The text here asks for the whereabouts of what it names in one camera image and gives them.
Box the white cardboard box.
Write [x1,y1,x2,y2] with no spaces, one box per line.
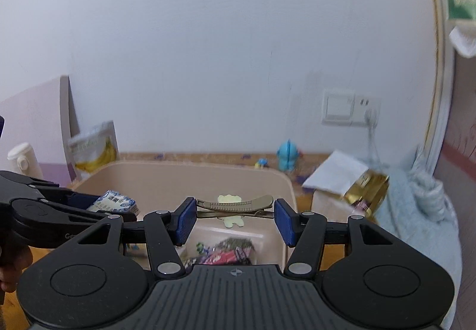
[301,149,373,227]

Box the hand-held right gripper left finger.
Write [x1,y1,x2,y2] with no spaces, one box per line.
[73,197,196,276]

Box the blue white patterned packet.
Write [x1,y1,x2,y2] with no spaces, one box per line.
[87,189,141,218]

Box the white tissue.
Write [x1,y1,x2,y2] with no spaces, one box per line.
[448,19,476,58]

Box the gold packet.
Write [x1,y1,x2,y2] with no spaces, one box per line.
[342,170,391,220]

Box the white wall switch outlet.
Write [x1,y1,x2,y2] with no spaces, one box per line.
[321,90,382,127]

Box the beige plastic bin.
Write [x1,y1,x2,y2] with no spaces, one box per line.
[68,161,298,268]

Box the person's left hand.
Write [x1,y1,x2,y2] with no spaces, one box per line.
[0,245,34,293]

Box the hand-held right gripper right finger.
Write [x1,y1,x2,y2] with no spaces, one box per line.
[274,198,403,276]

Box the light blue cloth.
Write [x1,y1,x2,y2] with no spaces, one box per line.
[375,146,464,330]

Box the metal hair clip yellow bear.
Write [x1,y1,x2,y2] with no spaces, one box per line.
[194,194,275,229]

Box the dark green snack packet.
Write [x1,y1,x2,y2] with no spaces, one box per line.
[213,237,258,253]

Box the pale pink board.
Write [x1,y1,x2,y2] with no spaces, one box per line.
[0,75,81,190]

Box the banana chips pouch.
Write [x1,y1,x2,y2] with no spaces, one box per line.
[68,121,120,182]

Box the white arched frame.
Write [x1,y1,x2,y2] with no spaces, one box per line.
[422,0,456,175]

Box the white bottle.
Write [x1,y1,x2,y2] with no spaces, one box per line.
[7,142,44,183]

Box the blue toy figure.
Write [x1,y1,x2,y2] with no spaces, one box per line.
[276,139,302,172]

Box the red snack packet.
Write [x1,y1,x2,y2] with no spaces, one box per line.
[202,246,254,266]

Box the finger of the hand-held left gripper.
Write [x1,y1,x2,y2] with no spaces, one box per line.
[10,198,137,233]
[0,170,102,206]

